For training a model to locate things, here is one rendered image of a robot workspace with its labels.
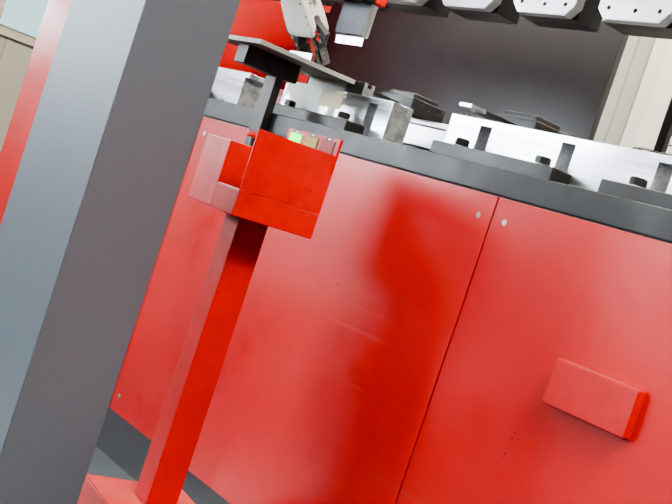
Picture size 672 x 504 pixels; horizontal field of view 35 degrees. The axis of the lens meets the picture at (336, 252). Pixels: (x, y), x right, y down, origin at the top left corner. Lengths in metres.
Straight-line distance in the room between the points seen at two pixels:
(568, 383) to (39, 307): 0.80
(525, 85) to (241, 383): 1.07
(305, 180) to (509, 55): 1.09
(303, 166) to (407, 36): 1.32
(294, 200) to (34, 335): 0.49
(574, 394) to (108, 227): 0.74
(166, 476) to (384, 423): 0.40
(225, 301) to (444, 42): 1.32
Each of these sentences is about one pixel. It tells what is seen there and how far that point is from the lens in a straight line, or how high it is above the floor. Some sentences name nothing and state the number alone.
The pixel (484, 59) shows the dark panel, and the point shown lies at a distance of 2.83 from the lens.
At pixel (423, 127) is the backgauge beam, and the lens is 2.51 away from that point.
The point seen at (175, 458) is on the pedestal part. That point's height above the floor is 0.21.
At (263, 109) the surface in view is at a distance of 2.30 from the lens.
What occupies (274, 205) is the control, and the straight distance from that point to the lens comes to 1.79.
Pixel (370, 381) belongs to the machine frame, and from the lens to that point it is 1.90.
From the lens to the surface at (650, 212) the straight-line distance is 1.60.
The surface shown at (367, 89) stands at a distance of 2.32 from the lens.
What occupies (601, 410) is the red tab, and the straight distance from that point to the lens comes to 1.56.
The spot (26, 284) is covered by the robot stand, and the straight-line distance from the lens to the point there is 1.70.
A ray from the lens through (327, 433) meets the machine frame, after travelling 1.96.
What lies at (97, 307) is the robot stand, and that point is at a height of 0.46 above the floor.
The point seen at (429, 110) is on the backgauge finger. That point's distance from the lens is 2.52.
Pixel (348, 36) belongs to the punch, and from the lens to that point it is 2.44.
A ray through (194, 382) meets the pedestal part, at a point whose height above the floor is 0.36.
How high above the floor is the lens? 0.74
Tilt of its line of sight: 3 degrees down
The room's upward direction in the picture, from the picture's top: 18 degrees clockwise
